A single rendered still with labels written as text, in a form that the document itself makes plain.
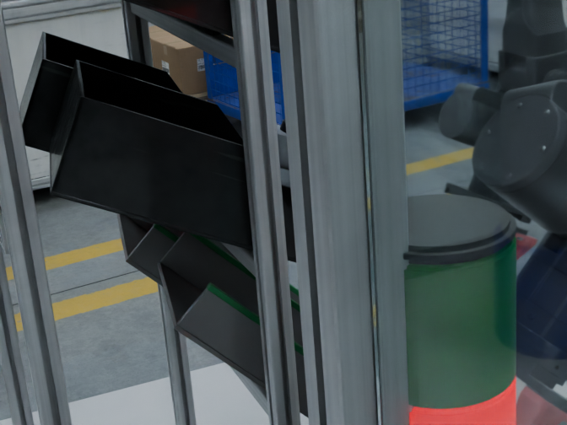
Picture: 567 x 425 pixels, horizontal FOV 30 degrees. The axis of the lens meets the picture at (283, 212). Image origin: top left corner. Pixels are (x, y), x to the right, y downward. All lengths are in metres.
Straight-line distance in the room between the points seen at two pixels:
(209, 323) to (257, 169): 0.14
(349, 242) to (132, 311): 3.35
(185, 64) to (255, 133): 5.12
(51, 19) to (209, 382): 3.44
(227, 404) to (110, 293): 2.50
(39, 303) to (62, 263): 3.42
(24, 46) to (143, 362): 1.83
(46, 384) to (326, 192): 0.47
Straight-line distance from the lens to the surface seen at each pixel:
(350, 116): 0.30
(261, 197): 0.74
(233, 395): 1.36
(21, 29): 4.68
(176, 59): 5.86
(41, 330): 0.74
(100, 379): 3.27
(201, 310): 0.80
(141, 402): 1.37
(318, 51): 0.29
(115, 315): 3.65
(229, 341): 0.82
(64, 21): 4.73
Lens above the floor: 1.54
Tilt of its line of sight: 21 degrees down
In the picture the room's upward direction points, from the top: 5 degrees counter-clockwise
